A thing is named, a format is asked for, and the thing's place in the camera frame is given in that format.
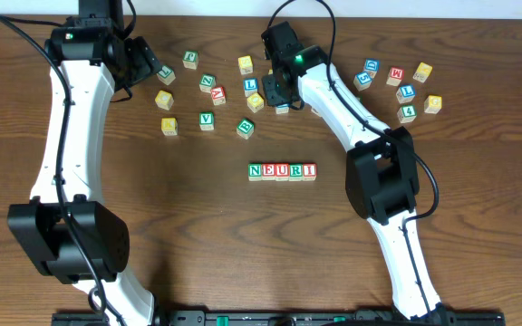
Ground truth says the blue P block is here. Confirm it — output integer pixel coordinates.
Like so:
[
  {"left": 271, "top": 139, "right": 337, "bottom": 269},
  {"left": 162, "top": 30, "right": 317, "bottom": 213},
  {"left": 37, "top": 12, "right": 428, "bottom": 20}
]
[{"left": 275, "top": 104, "right": 289, "bottom": 115}]

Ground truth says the red U block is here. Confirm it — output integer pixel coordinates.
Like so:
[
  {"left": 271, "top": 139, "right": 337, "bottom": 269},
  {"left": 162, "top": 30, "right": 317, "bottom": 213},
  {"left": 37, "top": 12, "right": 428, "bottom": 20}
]
[{"left": 275, "top": 163, "right": 290, "bottom": 181}]

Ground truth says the red E block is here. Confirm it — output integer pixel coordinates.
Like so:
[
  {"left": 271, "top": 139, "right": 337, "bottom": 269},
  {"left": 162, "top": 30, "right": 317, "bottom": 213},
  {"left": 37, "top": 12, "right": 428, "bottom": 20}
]
[{"left": 261, "top": 163, "right": 276, "bottom": 180}]

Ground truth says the green R block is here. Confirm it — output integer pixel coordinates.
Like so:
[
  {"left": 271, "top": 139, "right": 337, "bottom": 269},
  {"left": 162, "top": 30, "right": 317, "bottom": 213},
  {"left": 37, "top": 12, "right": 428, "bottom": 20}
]
[{"left": 288, "top": 163, "right": 304, "bottom": 181}]

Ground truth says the green N block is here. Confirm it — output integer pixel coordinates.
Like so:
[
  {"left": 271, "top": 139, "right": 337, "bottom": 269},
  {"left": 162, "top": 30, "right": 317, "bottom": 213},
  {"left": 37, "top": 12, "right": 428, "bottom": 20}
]
[{"left": 247, "top": 163, "right": 263, "bottom": 181}]

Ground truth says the red I block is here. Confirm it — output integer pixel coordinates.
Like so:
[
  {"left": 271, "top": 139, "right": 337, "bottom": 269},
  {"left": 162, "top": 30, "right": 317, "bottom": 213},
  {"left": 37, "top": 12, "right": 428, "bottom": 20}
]
[{"left": 302, "top": 163, "right": 317, "bottom": 181}]

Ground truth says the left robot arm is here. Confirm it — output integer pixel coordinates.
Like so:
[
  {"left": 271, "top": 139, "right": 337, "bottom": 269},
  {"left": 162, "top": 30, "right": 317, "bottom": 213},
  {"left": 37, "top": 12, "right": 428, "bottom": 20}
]
[{"left": 7, "top": 14, "right": 164, "bottom": 325}]

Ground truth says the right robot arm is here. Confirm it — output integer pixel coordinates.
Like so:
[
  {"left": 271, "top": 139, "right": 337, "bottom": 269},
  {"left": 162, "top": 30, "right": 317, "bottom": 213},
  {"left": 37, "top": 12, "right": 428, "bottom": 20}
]
[{"left": 262, "top": 44, "right": 440, "bottom": 321}]

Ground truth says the yellow O block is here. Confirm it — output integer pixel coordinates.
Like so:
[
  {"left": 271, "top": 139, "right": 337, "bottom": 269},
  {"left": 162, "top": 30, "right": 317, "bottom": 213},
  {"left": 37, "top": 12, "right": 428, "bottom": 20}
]
[{"left": 246, "top": 92, "right": 265, "bottom": 113}]

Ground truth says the blue l block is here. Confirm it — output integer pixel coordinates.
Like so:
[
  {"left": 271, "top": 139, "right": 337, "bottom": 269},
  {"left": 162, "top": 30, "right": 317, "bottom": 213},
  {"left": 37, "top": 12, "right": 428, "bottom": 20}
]
[
  {"left": 243, "top": 78, "right": 258, "bottom": 97},
  {"left": 396, "top": 84, "right": 416, "bottom": 104}
]

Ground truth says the green L block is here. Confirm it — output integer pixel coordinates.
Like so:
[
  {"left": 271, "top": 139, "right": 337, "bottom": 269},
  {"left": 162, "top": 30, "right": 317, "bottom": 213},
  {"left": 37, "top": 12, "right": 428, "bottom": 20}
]
[{"left": 157, "top": 65, "right": 176, "bottom": 85}]

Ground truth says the blue T block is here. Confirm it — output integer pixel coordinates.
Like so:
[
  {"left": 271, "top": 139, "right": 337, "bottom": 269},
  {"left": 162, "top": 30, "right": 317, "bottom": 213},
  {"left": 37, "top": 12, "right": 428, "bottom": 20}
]
[{"left": 311, "top": 108, "right": 322, "bottom": 118}]

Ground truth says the yellow S block top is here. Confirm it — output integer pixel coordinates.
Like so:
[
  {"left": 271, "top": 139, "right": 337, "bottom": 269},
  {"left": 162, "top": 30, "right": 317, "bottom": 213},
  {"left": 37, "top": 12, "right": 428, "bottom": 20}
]
[{"left": 237, "top": 55, "right": 254, "bottom": 75}]

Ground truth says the yellow C block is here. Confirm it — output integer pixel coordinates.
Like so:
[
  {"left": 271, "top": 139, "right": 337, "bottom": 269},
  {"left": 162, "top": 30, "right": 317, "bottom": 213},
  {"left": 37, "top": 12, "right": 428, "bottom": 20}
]
[{"left": 155, "top": 91, "right": 174, "bottom": 110}]

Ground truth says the green B block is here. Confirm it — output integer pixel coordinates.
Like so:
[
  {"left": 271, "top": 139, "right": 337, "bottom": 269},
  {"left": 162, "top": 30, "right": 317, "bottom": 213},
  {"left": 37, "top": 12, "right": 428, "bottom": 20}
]
[{"left": 236, "top": 119, "right": 255, "bottom": 139}]

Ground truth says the green J block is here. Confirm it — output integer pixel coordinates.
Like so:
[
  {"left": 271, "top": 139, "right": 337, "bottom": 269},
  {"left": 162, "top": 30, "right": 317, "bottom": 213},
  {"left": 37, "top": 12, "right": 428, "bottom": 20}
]
[{"left": 182, "top": 51, "right": 198, "bottom": 70}]

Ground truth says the red A block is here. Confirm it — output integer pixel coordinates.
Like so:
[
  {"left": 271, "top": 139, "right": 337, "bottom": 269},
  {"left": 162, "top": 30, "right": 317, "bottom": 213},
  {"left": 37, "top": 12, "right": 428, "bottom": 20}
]
[{"left": 210, "top": 86, "right": 227, "bottom": 106}]

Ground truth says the green Z block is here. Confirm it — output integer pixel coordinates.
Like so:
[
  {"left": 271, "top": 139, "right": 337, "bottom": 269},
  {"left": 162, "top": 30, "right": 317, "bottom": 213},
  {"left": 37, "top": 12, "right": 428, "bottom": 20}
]
[{"left": 198, "top": 74, "right": 217, "bottom": 93}]

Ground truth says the yellow K block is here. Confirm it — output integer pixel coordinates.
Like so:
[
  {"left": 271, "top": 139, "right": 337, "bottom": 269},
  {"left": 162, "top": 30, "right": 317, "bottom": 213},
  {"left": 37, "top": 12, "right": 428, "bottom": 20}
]
[{"left": 160, "top": 118, "right": 179, "bottom": 136}]

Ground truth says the green V block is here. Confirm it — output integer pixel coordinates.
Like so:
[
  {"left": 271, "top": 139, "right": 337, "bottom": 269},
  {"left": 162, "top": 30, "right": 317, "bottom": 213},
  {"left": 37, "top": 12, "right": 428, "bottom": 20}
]
[{"left": 198, "top": 112, "right": 215, "bottom": 131}]

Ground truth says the blue 5 block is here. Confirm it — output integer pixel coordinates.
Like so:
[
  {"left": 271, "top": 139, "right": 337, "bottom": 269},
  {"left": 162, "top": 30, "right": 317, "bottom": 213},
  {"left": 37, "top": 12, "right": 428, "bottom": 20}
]
[{"left": 353, "top": 72, "right": 372, "bottom": 91}]

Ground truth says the blue D block right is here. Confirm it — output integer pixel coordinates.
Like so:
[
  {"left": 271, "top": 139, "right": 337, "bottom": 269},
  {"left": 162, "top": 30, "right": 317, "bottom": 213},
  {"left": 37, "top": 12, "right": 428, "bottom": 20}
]
[{"left": 363, "top": 58, "right": 380, "bottom": 79}]

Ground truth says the red M block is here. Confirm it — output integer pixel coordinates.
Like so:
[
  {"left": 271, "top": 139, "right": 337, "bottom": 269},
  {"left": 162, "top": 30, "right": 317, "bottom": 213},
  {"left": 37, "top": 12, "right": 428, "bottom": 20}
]
[{"left": 386, "top": 67, "right": 404, "bottom": 86}]

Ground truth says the blue L block right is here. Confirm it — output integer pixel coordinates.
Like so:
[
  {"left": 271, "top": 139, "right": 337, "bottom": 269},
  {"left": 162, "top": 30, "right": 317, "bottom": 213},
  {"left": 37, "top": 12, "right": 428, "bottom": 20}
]
[{"left": 396, "top": 84, "right": 416, "bottom": 104}]

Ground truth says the green 4 block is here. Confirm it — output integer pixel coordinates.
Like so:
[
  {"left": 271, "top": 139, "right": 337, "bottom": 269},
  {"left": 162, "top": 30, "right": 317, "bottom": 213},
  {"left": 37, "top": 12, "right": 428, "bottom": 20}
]
[{"left": 397, "top": 104, "right": 418, "bottom": 124}]

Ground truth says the yellow block top right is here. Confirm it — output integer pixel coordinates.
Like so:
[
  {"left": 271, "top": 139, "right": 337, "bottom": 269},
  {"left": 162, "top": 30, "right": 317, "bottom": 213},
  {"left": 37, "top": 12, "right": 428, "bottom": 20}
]
[{"left": 413, "top": 62, "right": 433, "bottom": 83}]

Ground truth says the yellow G block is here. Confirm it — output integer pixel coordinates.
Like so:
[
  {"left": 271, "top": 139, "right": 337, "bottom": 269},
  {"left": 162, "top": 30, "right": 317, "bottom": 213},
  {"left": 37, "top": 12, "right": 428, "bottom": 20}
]
[{"left": 424, "top": 95, "right": 442, "bottom": 114}]

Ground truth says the right black cable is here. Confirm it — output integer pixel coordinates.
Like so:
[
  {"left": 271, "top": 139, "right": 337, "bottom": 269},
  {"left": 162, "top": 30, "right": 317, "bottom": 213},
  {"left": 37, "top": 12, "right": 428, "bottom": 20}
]
[{"left": 266, "top": 0, "right": 440, "bottom": 322}]

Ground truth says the black cable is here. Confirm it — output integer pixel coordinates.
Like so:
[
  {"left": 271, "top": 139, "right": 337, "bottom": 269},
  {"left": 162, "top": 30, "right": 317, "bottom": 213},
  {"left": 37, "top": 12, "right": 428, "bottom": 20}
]
[
  {"left": 266, "top": 0, "right": 440, "bottom": 322},
  {"left": 0, "top": 0, "right": 138, "bottom": 326}
]

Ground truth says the left black cable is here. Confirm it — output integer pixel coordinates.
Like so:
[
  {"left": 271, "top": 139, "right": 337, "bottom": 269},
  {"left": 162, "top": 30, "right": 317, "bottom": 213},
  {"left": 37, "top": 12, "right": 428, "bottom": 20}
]
[{"left": 0, "top": 0, "right": 138, "bottom": 326}]

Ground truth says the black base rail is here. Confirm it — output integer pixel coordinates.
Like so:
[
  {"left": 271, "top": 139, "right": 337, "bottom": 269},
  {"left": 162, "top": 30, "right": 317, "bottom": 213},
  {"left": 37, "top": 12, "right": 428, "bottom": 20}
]
[{"left": 51, "top": 309, "right": 507, "bottom": 326}]

